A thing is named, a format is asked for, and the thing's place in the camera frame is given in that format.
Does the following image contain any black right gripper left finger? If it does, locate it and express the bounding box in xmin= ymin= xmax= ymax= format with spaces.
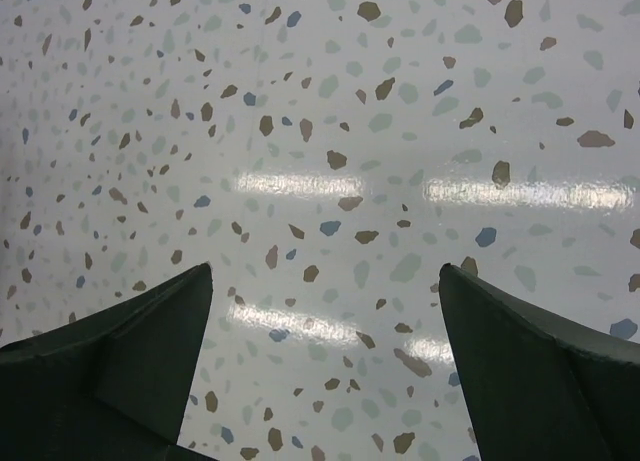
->
xmin=1 ymin=263 xmax=213 ymax=460

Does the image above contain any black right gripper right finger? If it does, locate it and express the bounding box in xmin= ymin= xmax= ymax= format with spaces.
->
xmin=439 ymin=264 xmax=639 ymax=460

